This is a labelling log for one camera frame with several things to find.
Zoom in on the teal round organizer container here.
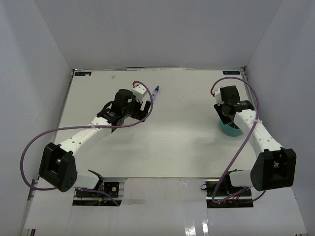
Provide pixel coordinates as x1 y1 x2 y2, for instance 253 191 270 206
219 120 243 137

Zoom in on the clear blue spray bottle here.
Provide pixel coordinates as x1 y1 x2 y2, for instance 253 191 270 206
152 86 159 104

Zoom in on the black XDOF label right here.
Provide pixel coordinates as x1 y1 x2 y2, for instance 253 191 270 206
223 70 240 75

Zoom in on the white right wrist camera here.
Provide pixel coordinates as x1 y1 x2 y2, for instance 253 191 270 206
210 87 223 106

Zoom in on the black xdof label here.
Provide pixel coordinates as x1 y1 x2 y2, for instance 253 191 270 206
223 70 240 75
74 72 92 76

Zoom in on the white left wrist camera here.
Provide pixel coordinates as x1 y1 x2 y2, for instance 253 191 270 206
131 83 147 103

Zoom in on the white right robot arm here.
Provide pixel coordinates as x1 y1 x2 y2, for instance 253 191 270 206
211 86 296 196

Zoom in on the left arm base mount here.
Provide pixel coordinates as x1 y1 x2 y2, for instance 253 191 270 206
72 170 125 207

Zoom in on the black XDOF label left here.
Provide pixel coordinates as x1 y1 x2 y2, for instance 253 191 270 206
74 72 92 76

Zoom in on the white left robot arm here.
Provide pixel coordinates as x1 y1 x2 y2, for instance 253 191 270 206
39 84 151 196

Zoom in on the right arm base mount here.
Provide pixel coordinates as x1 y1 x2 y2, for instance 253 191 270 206
200 177 253 209

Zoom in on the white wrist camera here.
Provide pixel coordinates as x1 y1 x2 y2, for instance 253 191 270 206
210 87 223 106
131 83 147 103

